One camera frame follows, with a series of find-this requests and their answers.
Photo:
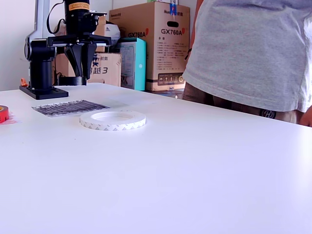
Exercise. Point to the white tape roll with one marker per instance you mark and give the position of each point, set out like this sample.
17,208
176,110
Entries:
109,126

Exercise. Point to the small labelled cardboard box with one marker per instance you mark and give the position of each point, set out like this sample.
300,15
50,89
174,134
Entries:
100,28

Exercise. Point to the red scribbled paper sheet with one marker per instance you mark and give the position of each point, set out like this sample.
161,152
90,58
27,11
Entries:
13,120

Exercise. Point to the large GX760A cardboard carton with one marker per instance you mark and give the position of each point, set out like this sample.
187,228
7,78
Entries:
156,14

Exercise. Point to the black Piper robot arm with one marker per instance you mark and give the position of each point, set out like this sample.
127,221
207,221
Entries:
40,73

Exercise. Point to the person's left hand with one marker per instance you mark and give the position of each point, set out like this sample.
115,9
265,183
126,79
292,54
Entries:
307,118

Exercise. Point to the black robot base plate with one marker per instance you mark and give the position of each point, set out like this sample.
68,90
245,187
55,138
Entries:
48,93

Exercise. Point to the person in grey shirt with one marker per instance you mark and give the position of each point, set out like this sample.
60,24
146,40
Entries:
243,48

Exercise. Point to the teal carton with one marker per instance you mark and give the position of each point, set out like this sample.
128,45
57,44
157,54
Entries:
140,73

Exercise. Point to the orange clamp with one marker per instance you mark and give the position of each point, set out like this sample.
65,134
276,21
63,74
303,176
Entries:
23,83

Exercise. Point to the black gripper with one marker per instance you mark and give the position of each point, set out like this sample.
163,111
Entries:
78,31

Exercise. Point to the Huntkey brown cardboard carton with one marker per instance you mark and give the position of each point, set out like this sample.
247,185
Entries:
109,73

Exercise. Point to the black tape roll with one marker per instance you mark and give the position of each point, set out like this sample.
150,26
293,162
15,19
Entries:
70,82

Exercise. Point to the black scribbled paper sheet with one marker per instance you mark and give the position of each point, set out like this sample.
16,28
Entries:
61,108

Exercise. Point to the white bag with logo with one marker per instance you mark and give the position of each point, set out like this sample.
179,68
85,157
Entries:
114,30

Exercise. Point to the red tape roll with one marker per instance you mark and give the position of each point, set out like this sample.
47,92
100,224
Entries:
3,115

